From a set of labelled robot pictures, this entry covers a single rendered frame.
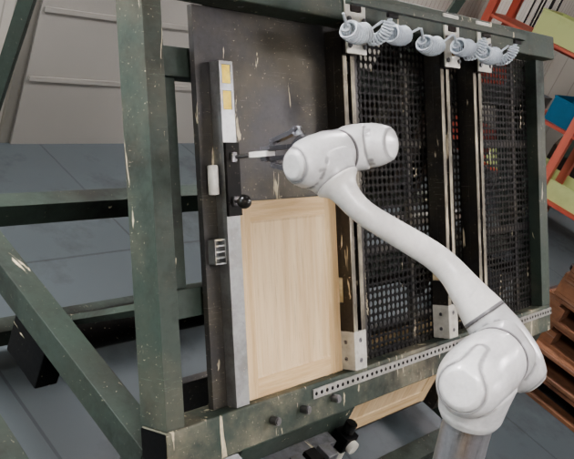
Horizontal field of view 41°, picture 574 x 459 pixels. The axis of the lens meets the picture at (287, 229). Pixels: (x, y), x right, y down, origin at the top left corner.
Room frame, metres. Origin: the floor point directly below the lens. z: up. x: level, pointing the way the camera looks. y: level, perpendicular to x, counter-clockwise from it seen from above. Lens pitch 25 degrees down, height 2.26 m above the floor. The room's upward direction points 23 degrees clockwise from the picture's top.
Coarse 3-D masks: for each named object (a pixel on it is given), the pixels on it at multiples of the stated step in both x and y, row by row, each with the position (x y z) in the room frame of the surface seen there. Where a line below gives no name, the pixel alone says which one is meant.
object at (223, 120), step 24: (216, 72) 2.01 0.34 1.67; (216, 96) 2.00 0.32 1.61; (216, 120) 1.98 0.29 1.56; (216, 144) 1.96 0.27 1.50; (240, 216) 1.92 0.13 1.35; (240, 240) 1.89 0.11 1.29; (240, 264) 1.87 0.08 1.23; (240, 288) 1.85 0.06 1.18; (240, 312) 1.82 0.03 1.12; (240, 336) 1.79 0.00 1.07; (240, 360) 1.77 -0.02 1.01; (240, 384) 1.74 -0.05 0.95
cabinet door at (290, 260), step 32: (256, 224) 1.99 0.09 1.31; (288, 224) 2.09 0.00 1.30; (320, 224) 2.21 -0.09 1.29; (256, 256) 1.96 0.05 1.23; (288, 256) 2.06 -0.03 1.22; (320, 256) 2.17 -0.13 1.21; (256, 288) 1.92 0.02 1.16; (288, 288) 2.02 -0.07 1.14; (320, 288) 2.13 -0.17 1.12; (256, 320) 1.89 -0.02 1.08; (288, 320) 1.99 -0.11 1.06; (320, 320) 2.09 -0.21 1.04; (256, 352) 1.85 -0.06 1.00; (288, 352) 1.95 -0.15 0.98; (320, 352) 2.05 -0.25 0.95; (256, 384) 1.81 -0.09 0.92; (288, 384) 1.91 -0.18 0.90
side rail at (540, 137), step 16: (528, 64) 3.57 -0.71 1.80; (528, 80) 3.55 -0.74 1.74; (528, 96) 3.52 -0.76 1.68; (528, 112) 3.50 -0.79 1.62; (544, 112) 3.54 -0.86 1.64; (528, 128) 3.48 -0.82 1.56; (544, 128) 3.51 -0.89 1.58; (528, 144) 3.46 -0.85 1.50; (544, 144) 3.49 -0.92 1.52; (528, 160) 3.44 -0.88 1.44; (544, 160) 3.46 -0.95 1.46; (528, 176) 3.41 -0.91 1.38; (544, 176) 3.43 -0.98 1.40; (528, 192) 3.39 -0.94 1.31; (544, 192) 3.41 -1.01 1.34; (544, 208) 3.38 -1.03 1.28; (544, 224) 3.35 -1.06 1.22; (544, 240) 3.33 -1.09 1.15; (544, 256) 3.30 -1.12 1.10; (544, 272) 3.27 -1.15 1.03; (544, 288) 3.25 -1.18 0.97; (544, 304) 3.22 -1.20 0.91
